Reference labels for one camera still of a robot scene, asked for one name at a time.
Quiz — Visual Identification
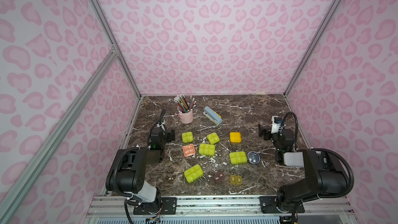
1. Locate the white pillbox yellow lid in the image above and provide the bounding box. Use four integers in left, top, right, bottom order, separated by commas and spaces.
230, 132, 242, 144

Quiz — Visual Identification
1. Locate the white pillbox green lid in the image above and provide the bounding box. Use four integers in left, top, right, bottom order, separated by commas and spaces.
184, 164, 204, 183
181, 132, 194, 143
229, 151, 247, 165
206, 132, 220, 145
199, 143, 215, 156

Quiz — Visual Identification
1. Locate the orange square pillbox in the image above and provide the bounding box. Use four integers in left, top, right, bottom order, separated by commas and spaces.
182, 144, 196, 157

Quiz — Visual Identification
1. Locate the white pillbox green lid back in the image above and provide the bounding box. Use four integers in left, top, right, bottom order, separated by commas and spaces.
206, 132, 220, 145

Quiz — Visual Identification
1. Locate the white pillbox green lid front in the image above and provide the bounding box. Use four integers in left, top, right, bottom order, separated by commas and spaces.
184, 164, 204, 183

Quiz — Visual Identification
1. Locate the small yellow pillbox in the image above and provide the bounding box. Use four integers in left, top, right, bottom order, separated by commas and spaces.
230, 175, 243, 185

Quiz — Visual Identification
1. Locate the small dark red pillbox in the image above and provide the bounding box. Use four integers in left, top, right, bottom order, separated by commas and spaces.
213, 171, 226, 184

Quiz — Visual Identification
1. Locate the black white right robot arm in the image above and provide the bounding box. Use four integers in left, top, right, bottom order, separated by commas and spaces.
258, 123, 354, 213

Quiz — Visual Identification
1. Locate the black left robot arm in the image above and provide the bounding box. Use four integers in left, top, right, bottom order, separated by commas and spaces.
105, 125, 175, 204

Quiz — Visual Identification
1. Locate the pink pencil cup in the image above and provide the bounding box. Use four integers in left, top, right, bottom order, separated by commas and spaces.
177, 107, 194, 124

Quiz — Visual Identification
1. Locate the coloured pencils bundle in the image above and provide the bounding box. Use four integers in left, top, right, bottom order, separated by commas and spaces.
174, 94, 196, 113

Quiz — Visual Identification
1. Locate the blue grey stapler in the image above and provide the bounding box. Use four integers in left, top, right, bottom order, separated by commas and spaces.
203, 106, 222, 125

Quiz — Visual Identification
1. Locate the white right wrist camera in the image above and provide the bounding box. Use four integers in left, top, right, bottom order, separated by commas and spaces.
271, 116, 283, 134

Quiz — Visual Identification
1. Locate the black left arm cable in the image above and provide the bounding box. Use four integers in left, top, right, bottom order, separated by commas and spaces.
111, 108, 167, 224

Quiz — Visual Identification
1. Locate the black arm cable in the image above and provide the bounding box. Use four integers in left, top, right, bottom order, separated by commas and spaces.
111, 108, 167, 224
279, 111, 355, 198

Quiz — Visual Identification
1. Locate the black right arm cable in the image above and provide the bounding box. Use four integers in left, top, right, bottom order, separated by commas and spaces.
279, 111, 355, 198

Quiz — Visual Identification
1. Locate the aluminium front rail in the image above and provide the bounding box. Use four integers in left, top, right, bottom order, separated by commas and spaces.
84, 195, 358, 224

